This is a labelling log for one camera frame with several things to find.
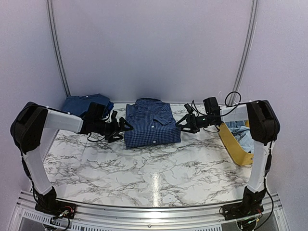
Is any right aluminium wall post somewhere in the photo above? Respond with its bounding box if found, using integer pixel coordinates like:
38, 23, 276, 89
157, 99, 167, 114
232, 0, 259, 92

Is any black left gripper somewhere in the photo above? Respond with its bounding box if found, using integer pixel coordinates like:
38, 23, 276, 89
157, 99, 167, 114
94, 116, 133, 143

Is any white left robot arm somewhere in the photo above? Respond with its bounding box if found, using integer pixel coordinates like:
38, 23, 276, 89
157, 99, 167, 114
10, 102, 133, 214

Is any aluminium wall post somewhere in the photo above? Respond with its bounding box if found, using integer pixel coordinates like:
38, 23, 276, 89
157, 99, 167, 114
46, 0, 71, 97
232, 0, 259, 92

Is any yellow plastic laundry basket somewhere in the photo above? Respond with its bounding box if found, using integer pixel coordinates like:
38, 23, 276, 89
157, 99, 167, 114
218, 123, 254, 166

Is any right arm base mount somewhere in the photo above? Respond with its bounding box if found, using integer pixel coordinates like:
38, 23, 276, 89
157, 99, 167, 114
219, 203, 264, 220

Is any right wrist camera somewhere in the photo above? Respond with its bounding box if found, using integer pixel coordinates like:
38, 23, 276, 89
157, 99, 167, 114
184, 103, 194, 115

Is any light blue crumpled garment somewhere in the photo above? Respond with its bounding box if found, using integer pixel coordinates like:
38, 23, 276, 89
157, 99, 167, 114
226, 121, 254, 154

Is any aluminium front rail frame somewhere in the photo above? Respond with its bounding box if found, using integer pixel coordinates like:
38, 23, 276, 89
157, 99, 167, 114
8, 191, 291, 231

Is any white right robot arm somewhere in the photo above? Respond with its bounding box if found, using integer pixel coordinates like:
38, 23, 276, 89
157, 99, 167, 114
176, 97, 280, 216

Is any left aluminium wall post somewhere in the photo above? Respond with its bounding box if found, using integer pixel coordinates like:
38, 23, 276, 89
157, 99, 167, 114
46, 0, 71, 97

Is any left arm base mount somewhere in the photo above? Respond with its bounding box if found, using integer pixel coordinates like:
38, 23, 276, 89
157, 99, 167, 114
35, 201, 77, 219

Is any blue plaid button shirt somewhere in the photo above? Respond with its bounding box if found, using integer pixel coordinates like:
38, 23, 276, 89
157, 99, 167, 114
124, 98, 181, 149

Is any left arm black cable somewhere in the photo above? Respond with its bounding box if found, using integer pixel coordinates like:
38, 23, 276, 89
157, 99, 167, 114
86, 109, 115, 143

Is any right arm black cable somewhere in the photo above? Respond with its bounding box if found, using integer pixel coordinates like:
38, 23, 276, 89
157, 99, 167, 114
191, 90, 243, 133

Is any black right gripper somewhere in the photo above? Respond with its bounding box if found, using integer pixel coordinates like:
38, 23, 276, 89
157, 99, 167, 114
175, 114, 215, 133

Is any folded dark blue t-shirt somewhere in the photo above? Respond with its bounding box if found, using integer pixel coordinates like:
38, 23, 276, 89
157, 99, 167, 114
61, 94, 110, 117

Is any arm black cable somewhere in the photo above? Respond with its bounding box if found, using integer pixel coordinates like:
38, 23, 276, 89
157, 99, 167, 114
86, 109, 115, 143
191, 90, 243, 133

